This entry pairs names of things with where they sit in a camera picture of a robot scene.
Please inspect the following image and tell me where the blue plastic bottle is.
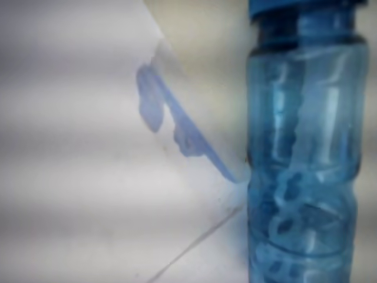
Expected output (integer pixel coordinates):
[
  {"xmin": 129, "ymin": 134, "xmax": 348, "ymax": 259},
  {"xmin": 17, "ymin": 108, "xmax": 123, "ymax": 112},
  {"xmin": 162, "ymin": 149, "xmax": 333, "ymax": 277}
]
[{"xmin": 246, "ymin": 0, "xmax": 371, "ymax": 283}]

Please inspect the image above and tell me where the plain white paper sheet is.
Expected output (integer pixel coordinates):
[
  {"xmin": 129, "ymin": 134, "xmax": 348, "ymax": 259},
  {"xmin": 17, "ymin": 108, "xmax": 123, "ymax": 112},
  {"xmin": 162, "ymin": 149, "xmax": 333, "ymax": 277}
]
[{"xmin": 148, "ymin": 206, "xmax": 250, "ymax": 283}]

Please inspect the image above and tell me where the white paper sheet blue print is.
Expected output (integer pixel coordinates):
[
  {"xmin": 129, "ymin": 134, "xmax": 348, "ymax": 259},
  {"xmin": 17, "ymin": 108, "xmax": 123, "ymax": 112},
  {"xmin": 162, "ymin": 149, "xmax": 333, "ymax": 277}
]
[{"xmin": 0, "ymin": 0, "xmax": 249, "ymax": 283}]

